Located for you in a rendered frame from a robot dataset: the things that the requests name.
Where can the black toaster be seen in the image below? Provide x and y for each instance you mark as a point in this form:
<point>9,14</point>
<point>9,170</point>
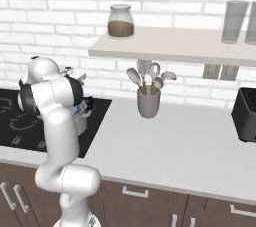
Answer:
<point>245,116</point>

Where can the glass jar with brown filling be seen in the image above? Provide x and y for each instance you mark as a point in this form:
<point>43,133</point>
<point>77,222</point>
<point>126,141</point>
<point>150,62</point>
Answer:
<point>120,24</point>

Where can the grey utensil pot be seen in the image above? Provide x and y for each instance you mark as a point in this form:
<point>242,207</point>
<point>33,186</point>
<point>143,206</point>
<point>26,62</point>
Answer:
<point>149,104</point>

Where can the beige wall shelf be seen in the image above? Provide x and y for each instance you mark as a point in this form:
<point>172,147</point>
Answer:
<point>180,46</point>

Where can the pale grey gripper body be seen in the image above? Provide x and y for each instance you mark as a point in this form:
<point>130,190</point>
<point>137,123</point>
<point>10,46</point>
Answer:
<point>81,125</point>

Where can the beige wooden spatula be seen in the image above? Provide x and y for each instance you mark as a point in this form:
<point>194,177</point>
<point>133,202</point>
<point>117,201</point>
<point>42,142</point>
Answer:
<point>168,76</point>

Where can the small beige wooden spoon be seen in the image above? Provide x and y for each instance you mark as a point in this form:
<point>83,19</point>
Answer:
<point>158,83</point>

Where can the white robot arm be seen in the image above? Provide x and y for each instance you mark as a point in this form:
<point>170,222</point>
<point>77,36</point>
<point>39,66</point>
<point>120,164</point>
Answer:
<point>56,131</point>

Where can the brown cupboard door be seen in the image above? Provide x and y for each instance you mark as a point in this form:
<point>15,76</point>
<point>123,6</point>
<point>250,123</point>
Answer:
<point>36,204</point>
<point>4,211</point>

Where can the tall clear drinking glass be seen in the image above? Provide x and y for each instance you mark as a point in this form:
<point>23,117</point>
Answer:
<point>234,21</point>

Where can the metal slotted turner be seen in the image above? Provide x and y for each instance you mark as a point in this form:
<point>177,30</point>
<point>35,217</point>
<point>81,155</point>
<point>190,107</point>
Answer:
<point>144,67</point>

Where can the black hob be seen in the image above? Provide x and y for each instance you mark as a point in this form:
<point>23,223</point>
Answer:
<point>96,117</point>

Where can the brown drawer front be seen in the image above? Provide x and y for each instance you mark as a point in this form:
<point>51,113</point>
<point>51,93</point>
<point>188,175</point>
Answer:
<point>213,214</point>
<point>156,204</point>

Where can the grey wall socket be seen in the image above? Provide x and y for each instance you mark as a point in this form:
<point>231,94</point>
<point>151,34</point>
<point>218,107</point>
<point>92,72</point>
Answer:
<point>211,71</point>
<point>229,72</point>

